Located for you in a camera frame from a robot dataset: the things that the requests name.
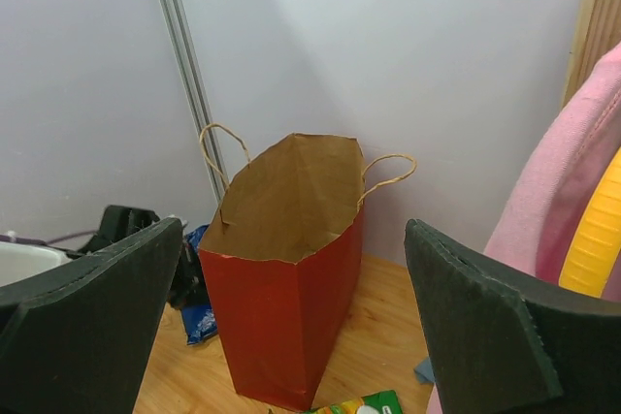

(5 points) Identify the blue chip bag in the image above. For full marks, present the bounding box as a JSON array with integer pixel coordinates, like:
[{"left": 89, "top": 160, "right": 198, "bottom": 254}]
[{"left": 180, "top": 224, "right": 217, "bottom": 345}]

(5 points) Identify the blue-grey cloth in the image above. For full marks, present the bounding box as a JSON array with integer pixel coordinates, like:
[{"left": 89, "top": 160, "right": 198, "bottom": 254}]
[{"left": 413, "top": 357, "right": 436, "bottom": 385}]

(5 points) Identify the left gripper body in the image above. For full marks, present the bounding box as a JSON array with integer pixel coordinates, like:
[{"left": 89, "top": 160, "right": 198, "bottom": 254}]
[{"left": 82, "top": 205, "right": 190, "bottom": 309}]

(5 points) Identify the yellow hanger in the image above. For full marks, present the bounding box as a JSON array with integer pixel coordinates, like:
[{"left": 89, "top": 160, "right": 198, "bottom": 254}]
[{"left": 558, "top": 150, "right": 621, "bottom": 298}]

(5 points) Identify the wooden clothes rack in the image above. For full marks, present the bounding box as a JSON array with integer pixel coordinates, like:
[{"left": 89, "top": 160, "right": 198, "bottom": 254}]
[{"left": 561, "top": 0, "right": 620, "bottom": 108}]

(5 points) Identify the red paper bag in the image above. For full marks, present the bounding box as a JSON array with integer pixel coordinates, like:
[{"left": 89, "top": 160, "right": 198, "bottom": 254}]
[{"left": 197, "top": 122, "right": 418, "bottom": 412}]

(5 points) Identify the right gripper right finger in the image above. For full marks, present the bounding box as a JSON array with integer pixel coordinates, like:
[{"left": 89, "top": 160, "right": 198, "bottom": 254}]
[{"left": 405, "top": 219, "right": 620, "bottom": 413}]

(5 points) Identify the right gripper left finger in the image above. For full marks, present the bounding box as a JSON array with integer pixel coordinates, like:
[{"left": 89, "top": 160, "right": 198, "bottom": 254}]
[{"left": 1, "top": 249, "right": 178, "bottom": 413}]

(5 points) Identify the pink shirt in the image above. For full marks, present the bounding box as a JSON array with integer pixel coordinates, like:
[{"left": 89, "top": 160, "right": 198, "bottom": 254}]
[{"left": 478, "top": 48, "right": 620, "bottom": 306}]

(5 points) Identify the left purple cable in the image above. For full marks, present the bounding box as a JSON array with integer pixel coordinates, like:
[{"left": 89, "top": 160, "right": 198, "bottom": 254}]
[{"left": 9, "top": 227, "right": 103, "bottom": 246}]

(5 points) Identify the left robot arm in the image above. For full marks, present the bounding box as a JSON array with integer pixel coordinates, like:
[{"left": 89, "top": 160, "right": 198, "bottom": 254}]
[{"left": 1, "top": 205, "right": 210, "bottom": 309}]

